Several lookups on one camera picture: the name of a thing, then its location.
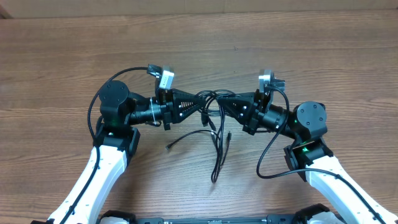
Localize black cable bundle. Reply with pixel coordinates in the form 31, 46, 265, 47
195, 89, 240, 184

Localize long black usb cable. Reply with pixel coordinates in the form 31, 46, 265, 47
164, 129, 218, 152

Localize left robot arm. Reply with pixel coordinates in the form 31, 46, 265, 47
46, 80, 205, 223

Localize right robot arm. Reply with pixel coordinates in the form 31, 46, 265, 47
217, 87, 397, 223

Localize right camera cable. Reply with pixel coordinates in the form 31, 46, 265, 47
256, 86, 386, 224

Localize camera cable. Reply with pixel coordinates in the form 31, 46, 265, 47
58, 66, 149, 224
256, 86, 386, 224

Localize left camera cable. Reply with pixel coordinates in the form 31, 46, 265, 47
58, 66, 149, 224

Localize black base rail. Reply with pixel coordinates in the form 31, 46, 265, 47
99, 203, 343, 224

